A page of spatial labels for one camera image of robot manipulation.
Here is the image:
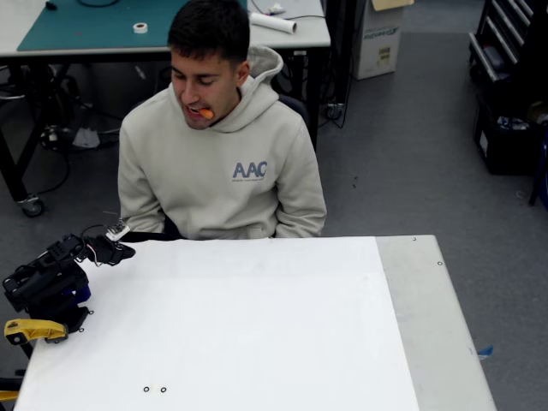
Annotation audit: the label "white red servo wire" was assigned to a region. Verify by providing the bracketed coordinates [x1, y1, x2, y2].
[82, 241, 104, 269]

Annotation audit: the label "thin black camera cable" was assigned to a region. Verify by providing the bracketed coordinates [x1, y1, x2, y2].
[80, 223, 109, 241]

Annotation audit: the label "black metal drawer rack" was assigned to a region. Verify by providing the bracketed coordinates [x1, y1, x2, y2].
[467, 0, 537, 83]

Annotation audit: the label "white paper roll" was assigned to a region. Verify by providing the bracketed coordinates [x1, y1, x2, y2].
[249, 11, 298, 35]

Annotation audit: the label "small white camera board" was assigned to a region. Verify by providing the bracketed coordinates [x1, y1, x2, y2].
[104, 217, 131, 241]

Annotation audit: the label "grey work table black legs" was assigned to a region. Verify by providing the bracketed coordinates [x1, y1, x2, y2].
[0, 0, 333, 217]

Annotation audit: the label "black storage crate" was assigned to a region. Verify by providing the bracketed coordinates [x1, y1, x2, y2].
[472, 92, 548, 176]

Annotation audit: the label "man in beige hoodie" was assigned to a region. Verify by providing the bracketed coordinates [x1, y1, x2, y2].
[117, 0, 329, 241]

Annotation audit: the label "green cutting mat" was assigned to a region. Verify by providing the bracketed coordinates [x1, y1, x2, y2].
[16, 0, 249, 53]

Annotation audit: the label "yellow black clamp handle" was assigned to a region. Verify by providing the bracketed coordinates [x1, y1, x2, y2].
[0, 377, 22, 402]

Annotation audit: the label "large white paper sheet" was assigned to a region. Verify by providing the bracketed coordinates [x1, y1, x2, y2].
[13, 235, 421, 411]

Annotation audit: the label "white crumpled bag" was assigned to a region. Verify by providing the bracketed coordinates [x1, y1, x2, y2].
[71, 127, 101, 149]

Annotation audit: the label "yellow table clamp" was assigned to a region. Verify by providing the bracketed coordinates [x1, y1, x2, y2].
[3, 319, 69, 346]

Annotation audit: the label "white cardboard box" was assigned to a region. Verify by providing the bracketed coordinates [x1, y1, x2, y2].
[352, 0, 416, 81]

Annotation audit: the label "blue chair leg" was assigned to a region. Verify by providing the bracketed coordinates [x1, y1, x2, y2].
[528, 136, 548, 207]

